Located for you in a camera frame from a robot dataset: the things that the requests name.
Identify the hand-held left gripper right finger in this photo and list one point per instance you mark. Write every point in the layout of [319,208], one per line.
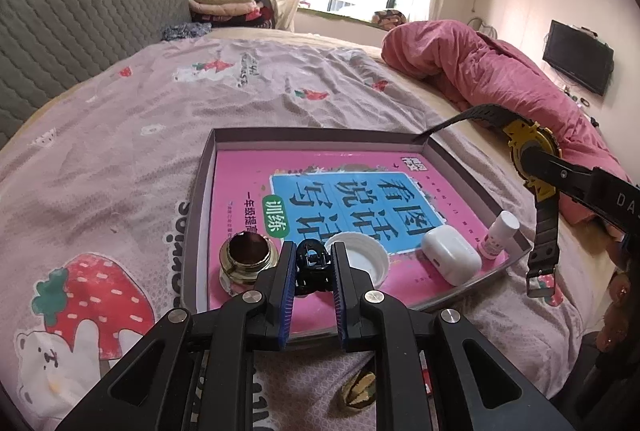
[342,296]

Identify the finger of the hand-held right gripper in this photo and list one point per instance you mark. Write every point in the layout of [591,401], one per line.
[560,173]

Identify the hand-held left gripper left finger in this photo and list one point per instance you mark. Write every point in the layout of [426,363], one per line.
[285,291]

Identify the black hair claw clip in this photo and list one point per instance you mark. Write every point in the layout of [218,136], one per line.
[312,263]

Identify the round white lid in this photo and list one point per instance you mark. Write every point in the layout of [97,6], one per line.
[362,261]

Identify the black and yellow wristwatch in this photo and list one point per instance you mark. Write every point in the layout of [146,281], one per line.
[547,231]

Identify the shallow grey cardboard tray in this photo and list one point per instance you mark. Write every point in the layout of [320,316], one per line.
[200,221]

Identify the white earbuds case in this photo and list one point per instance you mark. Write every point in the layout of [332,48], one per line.
[450,253]

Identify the person's right hand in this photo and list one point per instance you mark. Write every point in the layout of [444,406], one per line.
[622,293]

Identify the gold glass jar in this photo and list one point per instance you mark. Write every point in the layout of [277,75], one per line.
[245,261]

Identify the small white bottle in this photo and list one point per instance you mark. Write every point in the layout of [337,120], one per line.
[497,236]

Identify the gold hair clip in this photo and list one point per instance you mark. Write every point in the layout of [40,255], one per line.
[357,391]

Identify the red lip balm tube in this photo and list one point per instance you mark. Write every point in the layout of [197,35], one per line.
[427,378]

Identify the pink and blue book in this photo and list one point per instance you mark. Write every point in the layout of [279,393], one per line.
[240,181]

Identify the pink quilt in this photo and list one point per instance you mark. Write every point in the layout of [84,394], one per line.
[475,66]

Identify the white metal rack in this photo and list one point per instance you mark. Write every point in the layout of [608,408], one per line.
[480,25]

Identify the dark cloth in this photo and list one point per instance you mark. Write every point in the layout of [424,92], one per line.
[610,386]

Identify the patterned cushion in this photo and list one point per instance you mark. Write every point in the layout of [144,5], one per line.
[389,20]

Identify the blue patterned cloth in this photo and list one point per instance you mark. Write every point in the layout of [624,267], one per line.
[185,32]

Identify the stack of folded blankets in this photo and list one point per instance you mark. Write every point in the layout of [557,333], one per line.
[222,3]

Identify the grey quilted headboard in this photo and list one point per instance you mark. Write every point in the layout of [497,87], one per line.
[75,21]

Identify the black wall television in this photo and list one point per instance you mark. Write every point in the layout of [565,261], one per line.
[577,56]

